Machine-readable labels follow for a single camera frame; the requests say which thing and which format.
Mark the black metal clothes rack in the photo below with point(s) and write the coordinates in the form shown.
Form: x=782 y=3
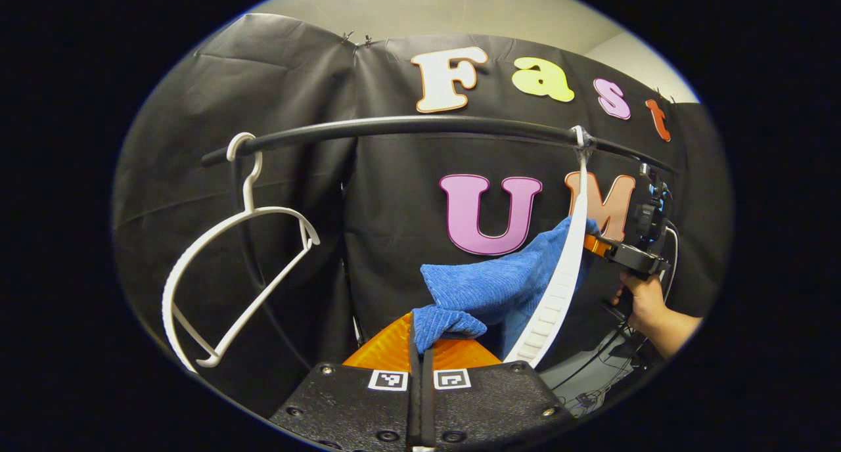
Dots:
x=427 y=125

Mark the white plastic hanger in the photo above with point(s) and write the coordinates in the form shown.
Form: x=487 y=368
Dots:
x=558 y=294
x=250 y=192

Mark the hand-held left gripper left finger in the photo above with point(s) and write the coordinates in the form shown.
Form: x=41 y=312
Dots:
x=355 y=412

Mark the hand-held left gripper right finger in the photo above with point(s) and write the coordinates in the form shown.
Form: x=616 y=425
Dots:
x=486 y=412

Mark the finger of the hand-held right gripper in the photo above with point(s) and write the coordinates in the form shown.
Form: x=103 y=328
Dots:
x=608 y=247

